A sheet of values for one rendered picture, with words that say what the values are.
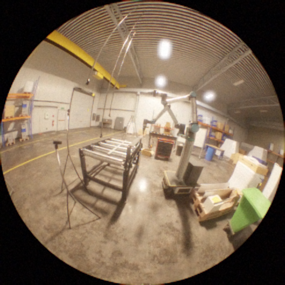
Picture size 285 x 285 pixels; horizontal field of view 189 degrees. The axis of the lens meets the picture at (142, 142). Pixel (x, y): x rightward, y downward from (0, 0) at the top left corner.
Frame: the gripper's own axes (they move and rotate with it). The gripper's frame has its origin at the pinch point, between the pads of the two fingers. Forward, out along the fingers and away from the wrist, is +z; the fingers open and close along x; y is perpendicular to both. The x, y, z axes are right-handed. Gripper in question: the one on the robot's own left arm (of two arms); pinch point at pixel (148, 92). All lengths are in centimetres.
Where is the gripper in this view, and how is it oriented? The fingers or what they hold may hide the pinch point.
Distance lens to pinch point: 167.6
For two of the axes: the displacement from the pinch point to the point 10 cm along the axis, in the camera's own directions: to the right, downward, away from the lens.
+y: 1.3, -2.0, 9.7
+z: -9.8, -1.9, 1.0
